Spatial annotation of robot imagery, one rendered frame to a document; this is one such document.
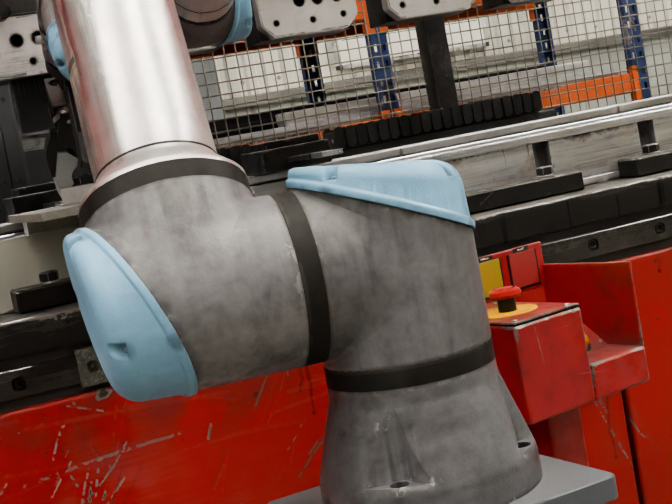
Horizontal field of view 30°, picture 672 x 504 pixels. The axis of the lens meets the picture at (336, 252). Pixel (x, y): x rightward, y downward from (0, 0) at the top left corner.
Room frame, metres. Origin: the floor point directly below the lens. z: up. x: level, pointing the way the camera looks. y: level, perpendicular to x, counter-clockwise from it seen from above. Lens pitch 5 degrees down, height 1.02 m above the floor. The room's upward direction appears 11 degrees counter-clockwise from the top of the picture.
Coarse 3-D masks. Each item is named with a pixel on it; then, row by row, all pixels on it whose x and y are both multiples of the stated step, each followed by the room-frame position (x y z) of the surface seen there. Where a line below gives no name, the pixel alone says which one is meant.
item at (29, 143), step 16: (16, 80) 1.69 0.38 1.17; (32, 80) 1.69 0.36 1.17; (16, 96) 1.68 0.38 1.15; (32, 96) 1.69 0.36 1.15; (16, 112) 1.69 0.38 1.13; (32, 112) 1.69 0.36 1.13; (48, 112) 1.70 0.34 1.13; (32, 128) 1.69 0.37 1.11; (48, 128) 1.70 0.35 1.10; (32, 144) 1.70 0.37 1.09
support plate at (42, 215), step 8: (48, 208) 1.66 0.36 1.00; (56, 208) 1.54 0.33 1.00; (64, 208) 1.43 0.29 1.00; (72, 208) 1.43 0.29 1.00; (8, 216) 1.66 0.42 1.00; (16, 216) 1.59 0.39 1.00; (24, 216) 1.53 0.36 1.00; (32, 216) 1.47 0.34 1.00; (40, 216) 1.42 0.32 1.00; (48, 216) 1.42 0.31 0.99; (56, 216) 1.42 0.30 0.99; (64, 216) 1.43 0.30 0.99
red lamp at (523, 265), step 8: (512, 256) 1.61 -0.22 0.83; (520, 256) 1.62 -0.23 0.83; (528, 256) 1.62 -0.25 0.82; (512, 264) 1.61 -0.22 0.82; (520, 264) 1.61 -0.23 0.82; (528, 264) 1.62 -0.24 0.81; (536, 264) 1.63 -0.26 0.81; (512, 272) 1.61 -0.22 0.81; (520, 272) 1.61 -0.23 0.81; (528, 272) 1.62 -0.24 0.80; (536, 272) 1.63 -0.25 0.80; (512, 280) 1.61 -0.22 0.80; (520, 280) 1.61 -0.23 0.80; (528, 280) 1.62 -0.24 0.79; (536, 280) 1.63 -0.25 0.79
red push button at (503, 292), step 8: (496, 288) 1.50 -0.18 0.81; (504, 288) 1.48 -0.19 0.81; (512, 288) 1.48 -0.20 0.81; (488, 296) 1.49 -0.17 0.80; (496, 296) 1.47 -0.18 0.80; (504, 296) 1.47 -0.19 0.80; (512, 296) 1.47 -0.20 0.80; (504, 304) 1.48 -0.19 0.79; (512, 304) 1.48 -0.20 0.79; (504, 312) 1.48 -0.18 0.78
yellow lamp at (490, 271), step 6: (498, 258) 1.60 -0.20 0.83; (480, 264) 1.58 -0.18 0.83; (486, 264) 1.58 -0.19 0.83; (492, 264) 1.59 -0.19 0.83; (498, 264) 1.59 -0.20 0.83; (480, 270) 1.58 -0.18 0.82; (486, 270) 1.58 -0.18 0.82; (492, 270) 1.59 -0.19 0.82; (498, 270) 1.59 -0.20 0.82; (486, 276) 1.58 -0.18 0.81; (492, 276) 1.59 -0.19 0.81; (498, 276) 1.59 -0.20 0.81; (486, 282) 1.58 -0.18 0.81; (492, 282) 1.59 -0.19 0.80; (498, 282) 1.59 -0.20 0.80; (486, 288) 1.58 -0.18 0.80; (492, 288) 1.59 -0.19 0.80; (486, 294) 1.58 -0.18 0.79
